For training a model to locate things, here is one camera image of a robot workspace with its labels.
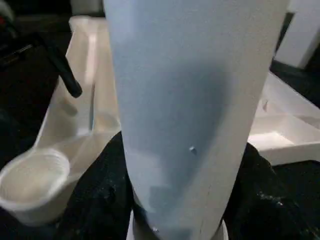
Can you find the black plastic mat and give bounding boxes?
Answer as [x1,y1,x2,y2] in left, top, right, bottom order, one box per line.
[0,14,320,240]

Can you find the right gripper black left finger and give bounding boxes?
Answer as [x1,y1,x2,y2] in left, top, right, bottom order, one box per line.
[59,129,138,240]

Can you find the white glass-door cabinet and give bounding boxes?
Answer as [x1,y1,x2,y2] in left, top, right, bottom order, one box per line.
[274,0,320,69]

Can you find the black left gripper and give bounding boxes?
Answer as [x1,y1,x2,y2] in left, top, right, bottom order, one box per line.
[0,31,84,99]

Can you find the white plastic table leg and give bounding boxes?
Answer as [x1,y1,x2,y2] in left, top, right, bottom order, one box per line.
[103,0,288,240]

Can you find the white plastic table top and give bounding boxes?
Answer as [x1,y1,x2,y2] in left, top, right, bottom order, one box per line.
[0,16,320,227]

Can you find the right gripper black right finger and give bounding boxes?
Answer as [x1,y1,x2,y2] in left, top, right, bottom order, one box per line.
[222,141,309,240]

